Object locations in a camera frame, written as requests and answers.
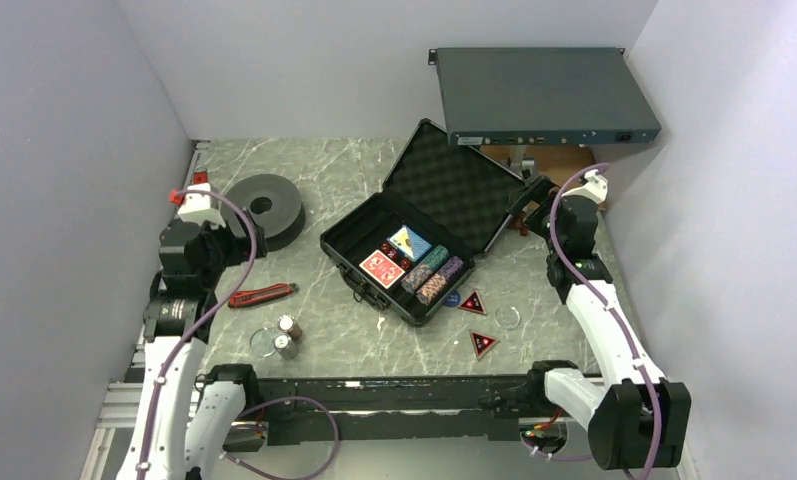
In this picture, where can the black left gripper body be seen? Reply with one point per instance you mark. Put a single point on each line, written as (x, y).
(225, 250)

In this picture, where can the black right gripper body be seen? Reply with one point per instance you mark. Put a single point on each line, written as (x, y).
(540, 219)

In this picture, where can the black poker set case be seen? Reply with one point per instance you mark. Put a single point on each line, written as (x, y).
(453, 196)

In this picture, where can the orange poker chip stack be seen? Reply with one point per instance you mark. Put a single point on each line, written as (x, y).
(288, 325)

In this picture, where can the grey poker chip stack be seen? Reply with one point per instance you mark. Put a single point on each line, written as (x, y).
(285, 346)

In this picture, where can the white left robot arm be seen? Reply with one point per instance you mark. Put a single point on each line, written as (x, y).
(173, 437)

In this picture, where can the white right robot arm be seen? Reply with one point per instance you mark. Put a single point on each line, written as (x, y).
(636, 419)

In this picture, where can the metal device stand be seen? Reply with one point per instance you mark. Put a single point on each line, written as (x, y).
(521, 161)

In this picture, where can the wooden base board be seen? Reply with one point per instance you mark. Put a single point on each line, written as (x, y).
(558, 163)

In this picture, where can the brass red valve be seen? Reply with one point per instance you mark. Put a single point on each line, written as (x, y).
(517, 223)

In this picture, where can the red black utility knife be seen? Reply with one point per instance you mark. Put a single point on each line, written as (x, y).
(256, 297)

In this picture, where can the black filament spool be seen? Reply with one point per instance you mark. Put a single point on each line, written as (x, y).
(275, 204)

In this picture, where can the clear round lid left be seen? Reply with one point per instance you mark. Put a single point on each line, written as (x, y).
(261, 343)

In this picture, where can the clear round lid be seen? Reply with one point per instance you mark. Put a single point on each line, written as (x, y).
(261, 343)
(508, 318)

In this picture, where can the grey rack network device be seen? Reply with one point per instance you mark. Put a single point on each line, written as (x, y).
(558, 96)

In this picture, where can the purple orange chip stack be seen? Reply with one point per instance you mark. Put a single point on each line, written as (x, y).
(438, 282)

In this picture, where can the clear round lid right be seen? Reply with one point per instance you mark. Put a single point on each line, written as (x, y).
(508, 318)

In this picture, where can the red triangle token upper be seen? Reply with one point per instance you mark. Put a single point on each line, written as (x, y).
(473, 303)

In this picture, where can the red triangle token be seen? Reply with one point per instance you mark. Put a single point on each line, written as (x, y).
(482, 343)
(473, 303)

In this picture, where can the blue small blind button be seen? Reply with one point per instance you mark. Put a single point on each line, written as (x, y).
(453, 299)

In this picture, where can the blue playing card deck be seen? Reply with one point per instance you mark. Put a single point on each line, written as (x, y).
(409, 243)

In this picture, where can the green orange chip stack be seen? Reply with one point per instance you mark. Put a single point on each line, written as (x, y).
(415, 278)

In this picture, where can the red triangle token lower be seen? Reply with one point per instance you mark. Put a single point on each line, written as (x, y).
(482, 343)

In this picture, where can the red playing card deck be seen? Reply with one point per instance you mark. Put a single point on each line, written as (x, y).
(383, 270)

